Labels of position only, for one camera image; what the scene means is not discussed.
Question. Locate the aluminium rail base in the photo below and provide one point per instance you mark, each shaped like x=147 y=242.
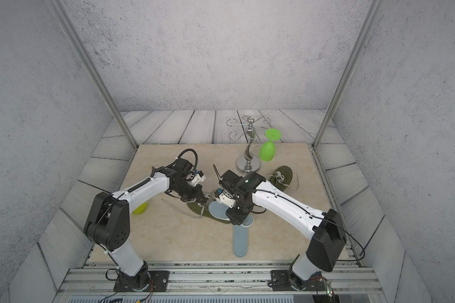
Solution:
x=348 y=279

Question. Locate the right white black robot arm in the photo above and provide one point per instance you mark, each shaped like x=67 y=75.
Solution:
x=324 y=229

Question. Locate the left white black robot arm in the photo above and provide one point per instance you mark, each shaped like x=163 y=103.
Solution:
x=108 y=221

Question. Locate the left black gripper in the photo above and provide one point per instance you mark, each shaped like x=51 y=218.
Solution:
x=196 y=196

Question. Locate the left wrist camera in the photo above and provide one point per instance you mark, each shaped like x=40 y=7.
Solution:
x=198 y=178

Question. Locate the left aluminium frame post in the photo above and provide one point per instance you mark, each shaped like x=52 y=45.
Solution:
x=69 y=30

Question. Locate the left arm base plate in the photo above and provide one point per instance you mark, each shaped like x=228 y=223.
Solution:
x=144 y=281

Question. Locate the grey insole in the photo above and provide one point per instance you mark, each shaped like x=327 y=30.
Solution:
x=218 y=211
x=240 y=240

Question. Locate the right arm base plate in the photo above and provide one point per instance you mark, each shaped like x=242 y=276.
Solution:
x=281 y=280

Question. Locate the green plastic glass on table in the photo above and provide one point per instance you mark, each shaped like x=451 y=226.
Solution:
x=141 y=209

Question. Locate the hanging green plastic wine glass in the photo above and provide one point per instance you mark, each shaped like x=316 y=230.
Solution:
x=268 y=149

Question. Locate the aluminium frame post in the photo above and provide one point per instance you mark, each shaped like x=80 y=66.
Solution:
x=358 y=47
x=69 y=30

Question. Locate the olive green shoe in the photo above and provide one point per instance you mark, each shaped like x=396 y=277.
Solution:
x=282 y=177
x=202 y=209

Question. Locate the silver metal glass stand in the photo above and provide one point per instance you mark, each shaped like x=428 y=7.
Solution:
x=248 y=162

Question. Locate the right aluminium frame post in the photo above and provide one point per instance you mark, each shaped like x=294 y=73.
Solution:
x=358 y=47

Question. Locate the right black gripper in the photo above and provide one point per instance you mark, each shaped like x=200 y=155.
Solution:
x=236 y=219

